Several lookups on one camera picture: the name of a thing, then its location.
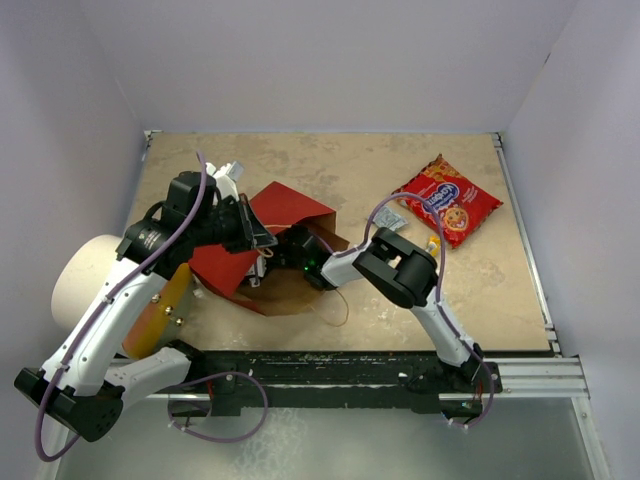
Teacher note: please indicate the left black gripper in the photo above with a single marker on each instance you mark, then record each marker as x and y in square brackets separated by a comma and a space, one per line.
[251, 233]

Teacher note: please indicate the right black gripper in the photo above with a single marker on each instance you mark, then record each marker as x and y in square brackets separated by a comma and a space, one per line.
[278, 237]

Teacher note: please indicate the red paper bag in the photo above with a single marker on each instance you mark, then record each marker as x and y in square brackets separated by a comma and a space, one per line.
[286, 282]

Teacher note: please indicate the grey snack packet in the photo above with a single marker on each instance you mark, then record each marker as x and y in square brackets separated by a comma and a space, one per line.
[388, 218]

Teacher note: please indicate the yellow candy packet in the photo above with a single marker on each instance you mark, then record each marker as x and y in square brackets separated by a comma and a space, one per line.
[434, 246]

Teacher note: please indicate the red cookie snack bag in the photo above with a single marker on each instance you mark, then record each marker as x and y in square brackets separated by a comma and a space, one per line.
[461, 205]

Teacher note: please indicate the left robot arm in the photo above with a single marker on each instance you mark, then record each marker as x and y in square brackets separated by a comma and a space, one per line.
[78, 386]

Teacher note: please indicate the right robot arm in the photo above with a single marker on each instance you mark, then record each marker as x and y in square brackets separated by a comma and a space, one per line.
[405, 274]

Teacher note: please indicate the white cylinder with orange lid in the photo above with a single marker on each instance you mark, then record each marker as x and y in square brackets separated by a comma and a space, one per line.
[85, 274]

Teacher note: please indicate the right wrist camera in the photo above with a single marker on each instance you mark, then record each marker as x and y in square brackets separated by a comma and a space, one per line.
[257, 270]

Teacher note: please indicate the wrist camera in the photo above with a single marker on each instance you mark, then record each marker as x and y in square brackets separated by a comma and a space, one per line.
[257, 270]
[226, 178]

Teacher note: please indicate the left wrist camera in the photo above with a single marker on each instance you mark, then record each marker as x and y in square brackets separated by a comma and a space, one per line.
[226, 178]

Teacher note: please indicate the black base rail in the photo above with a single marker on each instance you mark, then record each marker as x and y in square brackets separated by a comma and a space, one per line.
[411, 380]

